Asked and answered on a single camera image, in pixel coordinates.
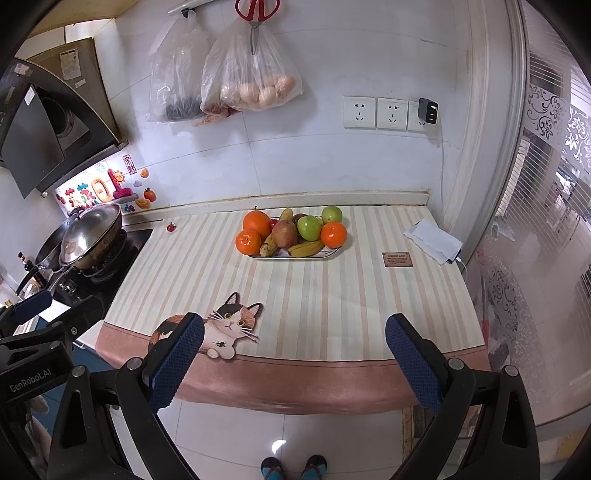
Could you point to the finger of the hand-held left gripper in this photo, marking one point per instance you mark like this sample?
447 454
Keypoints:
32 305
78 316

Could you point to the colourful letters wall sticker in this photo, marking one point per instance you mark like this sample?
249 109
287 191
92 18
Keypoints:
99 189

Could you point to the black range hood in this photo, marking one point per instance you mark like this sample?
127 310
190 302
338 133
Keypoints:
27 134

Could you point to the green apple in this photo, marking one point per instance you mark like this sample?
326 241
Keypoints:
331 214
309 227

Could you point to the small orange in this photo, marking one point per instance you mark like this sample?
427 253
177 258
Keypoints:
248 242
333 234

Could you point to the brown spotted yellow banana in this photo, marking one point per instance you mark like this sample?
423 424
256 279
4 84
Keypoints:
268 250

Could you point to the frosted glass sliding door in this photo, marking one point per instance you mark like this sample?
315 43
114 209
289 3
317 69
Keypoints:
531 230

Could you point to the orange slice wall sticker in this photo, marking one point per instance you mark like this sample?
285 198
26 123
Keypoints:
143 205

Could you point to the white wall socket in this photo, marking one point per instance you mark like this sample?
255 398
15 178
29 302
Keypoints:
359 112
413 122
392 113

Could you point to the brown kiwi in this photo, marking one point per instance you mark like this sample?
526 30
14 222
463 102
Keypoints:
300 217

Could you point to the blue base cabinet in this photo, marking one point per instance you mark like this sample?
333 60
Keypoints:
92 357

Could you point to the blue slipper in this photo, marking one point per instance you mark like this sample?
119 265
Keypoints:
271 469
314 467

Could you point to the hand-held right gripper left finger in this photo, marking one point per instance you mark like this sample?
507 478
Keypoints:
178 364

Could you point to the small brown plaque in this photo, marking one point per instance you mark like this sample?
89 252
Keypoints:
397 259

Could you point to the white crumpled paper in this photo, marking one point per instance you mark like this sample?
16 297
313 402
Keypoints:
431 237

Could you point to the white wall hook rail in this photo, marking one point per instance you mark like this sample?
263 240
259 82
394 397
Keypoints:
194 5

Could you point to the leaf pattern white plate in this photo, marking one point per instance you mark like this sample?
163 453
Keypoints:
328 253

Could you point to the clear plastic bag dark contents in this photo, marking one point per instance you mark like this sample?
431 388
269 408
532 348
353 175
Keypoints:
178 78

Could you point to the large orange with stem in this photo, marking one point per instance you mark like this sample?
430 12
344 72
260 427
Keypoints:
256 224

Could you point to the black charger plug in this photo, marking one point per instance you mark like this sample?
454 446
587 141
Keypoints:
428 110

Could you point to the black glass gas stove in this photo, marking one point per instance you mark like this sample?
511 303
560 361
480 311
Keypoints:
134 242

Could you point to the clear plastic bag round produce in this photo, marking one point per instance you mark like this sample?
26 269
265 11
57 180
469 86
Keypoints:
249 78

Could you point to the steel wok with lid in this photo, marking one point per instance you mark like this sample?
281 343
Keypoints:
46 249

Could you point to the steel wok lid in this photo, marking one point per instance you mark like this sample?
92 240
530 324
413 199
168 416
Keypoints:
90 233

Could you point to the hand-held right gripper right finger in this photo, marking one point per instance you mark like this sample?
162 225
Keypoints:
413 364

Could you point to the stainless hood chimney cover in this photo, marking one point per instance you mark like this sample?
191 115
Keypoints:
94 92

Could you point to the red character wall sticker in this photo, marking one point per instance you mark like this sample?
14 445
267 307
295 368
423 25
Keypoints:
129 164

